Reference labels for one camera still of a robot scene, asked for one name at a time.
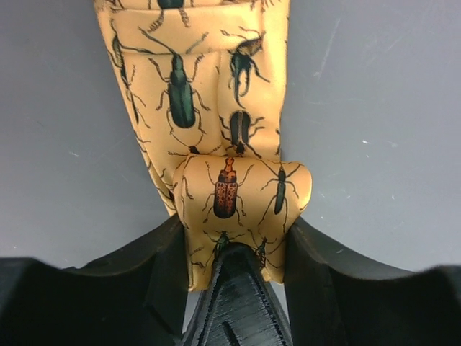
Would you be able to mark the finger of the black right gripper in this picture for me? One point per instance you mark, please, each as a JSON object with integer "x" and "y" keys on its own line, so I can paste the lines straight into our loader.
{"x": 238, "y": 308}

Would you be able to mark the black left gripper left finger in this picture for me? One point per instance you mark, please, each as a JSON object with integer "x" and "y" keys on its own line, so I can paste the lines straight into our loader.
{"x": 135, "y": 295}

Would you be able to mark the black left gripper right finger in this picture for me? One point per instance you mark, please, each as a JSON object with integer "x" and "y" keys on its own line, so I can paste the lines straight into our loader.
{"x": 336, "y": 296}

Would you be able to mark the yellow patterned necktie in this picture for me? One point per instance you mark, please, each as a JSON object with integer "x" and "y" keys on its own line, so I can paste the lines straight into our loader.
{"x": 204, "y": 83}

